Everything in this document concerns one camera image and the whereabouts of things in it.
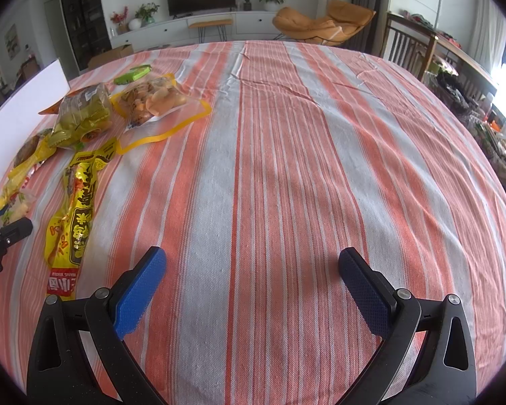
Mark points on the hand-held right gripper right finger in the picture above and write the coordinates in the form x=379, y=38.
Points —
x=364, y=291

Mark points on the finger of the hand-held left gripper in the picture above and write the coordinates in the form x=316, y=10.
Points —
x=17, y=228

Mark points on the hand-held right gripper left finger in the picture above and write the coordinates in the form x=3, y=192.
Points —
x=141, y=291

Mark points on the small clear snack packet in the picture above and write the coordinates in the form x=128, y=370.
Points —
x=19, y=206

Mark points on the long yellow snack packet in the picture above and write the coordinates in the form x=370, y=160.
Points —
x=74, y=219

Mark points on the translucent yellow snack packet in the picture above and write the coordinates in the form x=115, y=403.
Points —
x=29, y=156

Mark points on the olive green snack bag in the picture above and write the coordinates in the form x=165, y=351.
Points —
x=80, y=114

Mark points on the green snack packet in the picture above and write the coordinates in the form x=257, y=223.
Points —
x=133, y=74

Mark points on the clear yellow-edged snack packet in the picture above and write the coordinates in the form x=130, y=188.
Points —
x=160, y=97

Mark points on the white board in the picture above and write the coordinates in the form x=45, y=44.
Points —
x=8, y=109

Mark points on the orange striped tablecloth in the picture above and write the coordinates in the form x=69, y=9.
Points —
x=278, y=156

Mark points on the cardboard box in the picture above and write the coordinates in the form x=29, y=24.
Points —
x=109, y=55

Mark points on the dark bookshelf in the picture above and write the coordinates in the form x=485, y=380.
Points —
x=84, y=17

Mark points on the cluttered side table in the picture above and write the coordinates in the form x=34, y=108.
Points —
x=476, y=93

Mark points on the red flowers in vase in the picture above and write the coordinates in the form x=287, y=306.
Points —
x=119, y=19

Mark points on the white round vase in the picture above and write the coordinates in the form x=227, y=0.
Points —
x=135, y=24

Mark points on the wooden chair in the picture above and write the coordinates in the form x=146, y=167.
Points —
x=405, y=46

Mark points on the leafy plant in vase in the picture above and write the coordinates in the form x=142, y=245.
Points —
x=146, y=12

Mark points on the orange lounge chair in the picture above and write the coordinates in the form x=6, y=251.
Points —
x=303, y=21

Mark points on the wooden stool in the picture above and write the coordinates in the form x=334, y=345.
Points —
x=211, y=22

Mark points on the white tv cabinet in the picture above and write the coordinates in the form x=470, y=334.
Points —
x=253, y=25

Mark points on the small potted plant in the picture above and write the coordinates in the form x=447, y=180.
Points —
x=246, y=1

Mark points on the framed wall picture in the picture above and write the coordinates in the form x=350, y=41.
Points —
x=11, y=42

